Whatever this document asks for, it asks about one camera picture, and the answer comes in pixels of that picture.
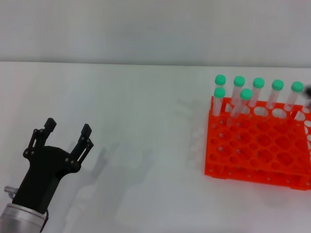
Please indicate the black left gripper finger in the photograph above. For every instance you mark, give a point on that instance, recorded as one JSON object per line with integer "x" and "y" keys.
{"x": 50, "y": 124}
{"x": 85, "y": 131}

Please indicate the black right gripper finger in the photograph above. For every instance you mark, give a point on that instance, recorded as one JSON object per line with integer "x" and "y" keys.
{"x": 309, "y": 103}
{"x": 308, "y": 90}

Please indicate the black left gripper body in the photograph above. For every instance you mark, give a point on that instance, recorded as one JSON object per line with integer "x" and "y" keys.
{"x": 47, "y": 167}

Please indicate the orange plastic test tube rack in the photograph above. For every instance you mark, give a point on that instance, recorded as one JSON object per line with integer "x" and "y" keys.
{"x": 257, "y": 150}

